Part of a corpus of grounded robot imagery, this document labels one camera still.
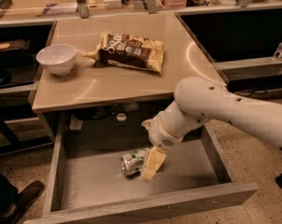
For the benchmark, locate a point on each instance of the beige counter cabinet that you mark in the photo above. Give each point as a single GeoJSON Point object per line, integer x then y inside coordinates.
{"type": "Point", "coordinates": [97, 84]}

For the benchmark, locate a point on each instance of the dark trouser leg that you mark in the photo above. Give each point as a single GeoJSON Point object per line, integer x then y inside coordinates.
{"type": "Point", "coordinates": [8, 194]}

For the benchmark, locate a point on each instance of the white bowl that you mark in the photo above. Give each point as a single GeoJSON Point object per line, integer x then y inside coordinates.
{"type": "Point", "coordinates": [58, 59]}

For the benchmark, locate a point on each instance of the open grey wooden drawer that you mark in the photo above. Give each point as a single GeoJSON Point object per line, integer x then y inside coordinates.
{"type": "Point", "coordinates": [87, 186]}

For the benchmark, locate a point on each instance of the brown chip bag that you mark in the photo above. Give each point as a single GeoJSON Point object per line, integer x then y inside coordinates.
{"type": "Point", "coordinates": [129, 51]}

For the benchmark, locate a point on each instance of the brown shoe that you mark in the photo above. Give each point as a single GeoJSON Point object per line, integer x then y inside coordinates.
{"type": "Point", "coordinates": [23, 201]}

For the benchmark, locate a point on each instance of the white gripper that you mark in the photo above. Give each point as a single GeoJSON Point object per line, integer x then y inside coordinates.
{"type": "Point", "coordinates": [160, 133]}

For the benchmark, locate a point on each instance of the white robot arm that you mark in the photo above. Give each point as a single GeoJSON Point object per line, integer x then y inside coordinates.
{"type": "Point", "coordinates": [196, 101]}

